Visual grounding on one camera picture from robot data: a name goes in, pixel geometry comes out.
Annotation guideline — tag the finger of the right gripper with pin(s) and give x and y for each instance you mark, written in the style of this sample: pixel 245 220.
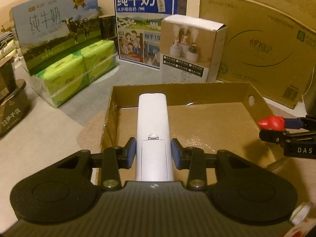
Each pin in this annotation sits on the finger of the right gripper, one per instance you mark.
pixel 293 123
pixel 274 136

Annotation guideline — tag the green pasture milk box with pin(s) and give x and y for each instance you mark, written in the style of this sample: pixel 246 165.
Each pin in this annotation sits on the green pasture milk box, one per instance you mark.
pixel 47 30

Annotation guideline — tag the white remote control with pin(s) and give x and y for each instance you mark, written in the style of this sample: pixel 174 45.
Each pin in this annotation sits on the white remote control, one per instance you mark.
pixel 153 157

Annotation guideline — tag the blue milk carton box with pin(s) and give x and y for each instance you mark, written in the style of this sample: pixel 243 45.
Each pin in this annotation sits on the blue milk carton box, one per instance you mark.
pixel 138 25

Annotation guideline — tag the green tissue pack bundle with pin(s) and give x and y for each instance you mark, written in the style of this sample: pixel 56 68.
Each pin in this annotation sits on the green tissue pack bundle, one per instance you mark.
pixel 61 80

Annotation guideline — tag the upper dark plastic bin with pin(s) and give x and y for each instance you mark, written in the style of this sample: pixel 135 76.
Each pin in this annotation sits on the upper dark plastic bin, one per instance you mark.
pixel 7 79

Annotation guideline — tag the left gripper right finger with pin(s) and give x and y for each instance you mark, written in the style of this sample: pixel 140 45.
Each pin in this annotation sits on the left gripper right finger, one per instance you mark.
pixel 192 159

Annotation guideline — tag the white humidifier product box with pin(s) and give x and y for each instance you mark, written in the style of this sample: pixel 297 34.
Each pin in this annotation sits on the white humidifier product box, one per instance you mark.
pixel 190 49

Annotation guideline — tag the shallow cardboard tray box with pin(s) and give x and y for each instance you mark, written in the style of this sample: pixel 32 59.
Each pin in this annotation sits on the shallow cardboard tray box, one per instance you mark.
pixel 210 116

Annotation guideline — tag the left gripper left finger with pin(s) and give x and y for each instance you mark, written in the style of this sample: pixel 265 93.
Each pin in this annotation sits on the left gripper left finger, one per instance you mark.
pixel 114 159

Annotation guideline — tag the red toy piece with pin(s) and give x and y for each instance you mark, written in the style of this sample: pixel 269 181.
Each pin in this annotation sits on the red toy piece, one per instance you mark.
pixel 274 123

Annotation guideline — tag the dark plastic bin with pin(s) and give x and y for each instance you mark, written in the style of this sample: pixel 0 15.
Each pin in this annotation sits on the dark plastic bin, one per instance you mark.
pixel 7 79
pixel 14 107

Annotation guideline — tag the folded towels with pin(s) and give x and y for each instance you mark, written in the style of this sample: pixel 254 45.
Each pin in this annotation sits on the folded towels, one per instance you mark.
pixel 8 47

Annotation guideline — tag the large cardboard box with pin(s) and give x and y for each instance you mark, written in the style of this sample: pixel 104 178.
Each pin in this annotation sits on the large cardboard box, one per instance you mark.
pixel 269 44

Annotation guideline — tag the lower dark plastic bin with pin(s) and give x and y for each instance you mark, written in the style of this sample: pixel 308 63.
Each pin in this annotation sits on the lower dark plastic bin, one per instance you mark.
pixel 14 107

